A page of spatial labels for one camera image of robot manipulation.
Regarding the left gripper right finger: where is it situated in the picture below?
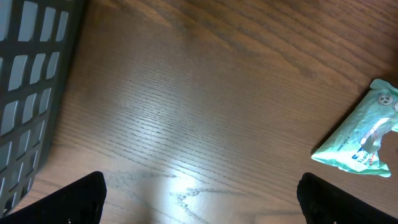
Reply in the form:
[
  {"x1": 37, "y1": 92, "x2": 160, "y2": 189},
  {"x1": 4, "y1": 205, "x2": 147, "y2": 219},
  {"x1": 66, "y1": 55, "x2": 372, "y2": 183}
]
[{"x1": 297, "y1": 172, "x2": 397, "y2": 224}]

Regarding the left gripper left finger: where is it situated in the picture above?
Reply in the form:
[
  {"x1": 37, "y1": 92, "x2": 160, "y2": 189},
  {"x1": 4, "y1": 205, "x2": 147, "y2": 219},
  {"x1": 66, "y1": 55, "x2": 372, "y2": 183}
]
[{"x1": 1, "y1": 171, "x2": 107, "y2": 224}]

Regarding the green wet wipes pack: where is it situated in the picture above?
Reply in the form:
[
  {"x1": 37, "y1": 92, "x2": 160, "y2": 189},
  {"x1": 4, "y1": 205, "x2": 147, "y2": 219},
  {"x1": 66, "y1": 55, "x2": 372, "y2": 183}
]
[{"x1": 311, "y1": 79, "x2": 397, "y2": 177}]

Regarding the grey plastic mesh basket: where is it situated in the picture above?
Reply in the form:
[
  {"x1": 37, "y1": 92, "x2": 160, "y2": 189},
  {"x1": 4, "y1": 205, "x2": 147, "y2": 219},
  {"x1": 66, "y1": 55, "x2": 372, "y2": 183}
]
[{"x1": 1, "y1": 0, "x2": 86, "y2": 217}]

